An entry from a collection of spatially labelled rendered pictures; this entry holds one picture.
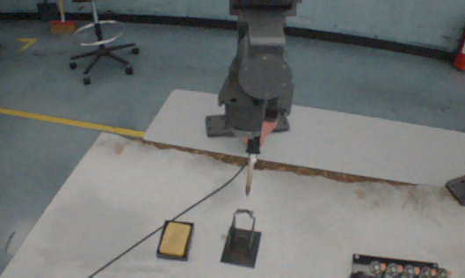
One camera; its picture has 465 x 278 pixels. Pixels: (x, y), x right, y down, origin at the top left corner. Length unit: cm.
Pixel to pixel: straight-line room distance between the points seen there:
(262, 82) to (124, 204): 43
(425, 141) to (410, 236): 31
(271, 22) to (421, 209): 52
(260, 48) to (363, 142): 55
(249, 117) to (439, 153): 62
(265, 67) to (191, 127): 51
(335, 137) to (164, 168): 40
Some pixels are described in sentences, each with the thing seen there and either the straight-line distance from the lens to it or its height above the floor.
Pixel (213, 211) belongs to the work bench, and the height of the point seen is 75.
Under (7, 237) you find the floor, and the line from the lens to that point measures 183.
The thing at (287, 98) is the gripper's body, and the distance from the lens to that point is 49.
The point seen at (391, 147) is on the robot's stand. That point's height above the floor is 75.
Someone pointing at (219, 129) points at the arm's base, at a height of 76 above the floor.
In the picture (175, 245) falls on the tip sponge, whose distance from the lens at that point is 62.
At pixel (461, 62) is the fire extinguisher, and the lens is 324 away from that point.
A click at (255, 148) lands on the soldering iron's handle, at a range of 54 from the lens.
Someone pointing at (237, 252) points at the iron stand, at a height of 75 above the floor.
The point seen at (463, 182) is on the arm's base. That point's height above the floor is 76.
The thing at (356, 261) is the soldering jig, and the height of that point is 76.
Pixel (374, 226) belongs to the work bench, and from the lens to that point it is 70.
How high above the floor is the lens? 129
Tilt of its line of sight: 41 degrees down
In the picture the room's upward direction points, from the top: straight up
